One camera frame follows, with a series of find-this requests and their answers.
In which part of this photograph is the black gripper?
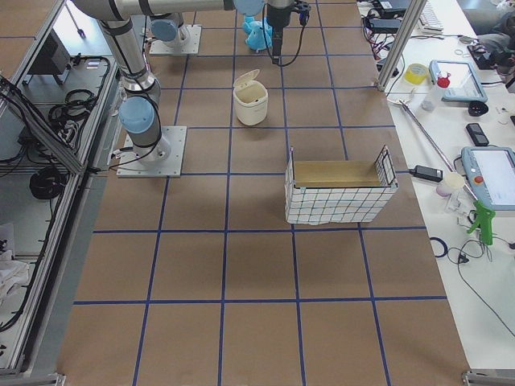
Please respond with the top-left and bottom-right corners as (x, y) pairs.
(267, 0), (293, 65)

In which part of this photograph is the white trash can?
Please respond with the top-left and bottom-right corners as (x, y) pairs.
(233, 69), (269, 126)

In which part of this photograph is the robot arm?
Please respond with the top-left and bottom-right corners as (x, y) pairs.
(74, 0), (311, 98)

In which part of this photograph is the blue teddy bear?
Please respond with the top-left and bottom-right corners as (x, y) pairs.
(242, 16), (272, 51)

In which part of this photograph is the long metal rod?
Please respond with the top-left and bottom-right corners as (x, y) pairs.
(388, 98), (482, 202)

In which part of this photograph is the yellow tape roll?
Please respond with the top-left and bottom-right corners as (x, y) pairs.
(404, 63), (428, 85)

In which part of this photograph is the wooden box with grid cloth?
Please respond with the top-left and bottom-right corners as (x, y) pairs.
(285, 146), (399, 226)

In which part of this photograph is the clear bottle with red cap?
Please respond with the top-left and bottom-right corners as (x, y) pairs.
(420, 72), (451, 113)

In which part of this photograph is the left teach pendant tablet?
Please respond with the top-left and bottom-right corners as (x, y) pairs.
(429, 60), (488, 102)

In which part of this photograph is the teach pendant tablet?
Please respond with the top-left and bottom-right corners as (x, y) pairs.
(429, 60), (488, 102)
(461, 146), (514, 211)

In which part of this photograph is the black power adapter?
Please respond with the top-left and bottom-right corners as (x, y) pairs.
(409, 165), (443, 183)

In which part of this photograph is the black round cap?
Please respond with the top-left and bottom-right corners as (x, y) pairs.
(468, 101), (489, 117)

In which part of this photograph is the black remote control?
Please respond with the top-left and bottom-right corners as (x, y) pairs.
(466, 123), (489, 147)

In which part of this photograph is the white paper cup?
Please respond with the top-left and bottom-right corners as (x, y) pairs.
(435, 172), (465, 197)

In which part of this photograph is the right teach pendant tablet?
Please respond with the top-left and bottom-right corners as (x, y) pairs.
(461, 146), (514, 211)

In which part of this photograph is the green plastic gun tool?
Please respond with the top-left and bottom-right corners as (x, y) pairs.
(467, 200), (496, 245)

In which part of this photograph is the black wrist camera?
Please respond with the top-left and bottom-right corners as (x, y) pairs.
(293, 0), (311, 27)

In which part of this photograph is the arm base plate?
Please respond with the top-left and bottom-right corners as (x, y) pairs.
(116, 126), (187, 178)
(150, 20), (202, 56)

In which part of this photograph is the aluminium frame post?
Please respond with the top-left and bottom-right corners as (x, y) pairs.
(377, 0), (426, 91)

